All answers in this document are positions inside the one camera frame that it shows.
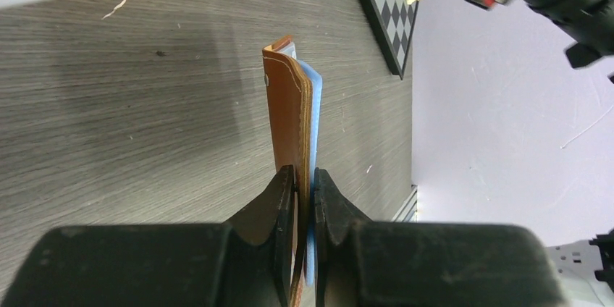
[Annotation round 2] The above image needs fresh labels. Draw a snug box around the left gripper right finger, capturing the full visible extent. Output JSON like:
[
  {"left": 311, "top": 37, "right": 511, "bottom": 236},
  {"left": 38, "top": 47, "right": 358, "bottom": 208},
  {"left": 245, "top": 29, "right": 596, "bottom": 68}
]
[{"left": 314, "top": 169, "right": 566, "bottom": 306}]

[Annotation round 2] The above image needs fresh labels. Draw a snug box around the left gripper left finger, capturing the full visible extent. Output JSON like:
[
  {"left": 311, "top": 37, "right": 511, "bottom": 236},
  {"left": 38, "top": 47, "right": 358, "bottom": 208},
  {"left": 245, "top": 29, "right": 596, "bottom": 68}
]
[{"left": 2, "top": 166, "right": 295, "bottom": 306}]

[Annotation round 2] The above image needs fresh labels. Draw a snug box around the brown leather card holder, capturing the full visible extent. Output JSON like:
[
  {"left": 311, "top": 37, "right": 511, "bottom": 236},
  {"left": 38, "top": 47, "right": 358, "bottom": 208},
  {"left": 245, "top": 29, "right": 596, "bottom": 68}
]
[{"left": 262, "top": 35, "right": 323, "bottom": 306}]

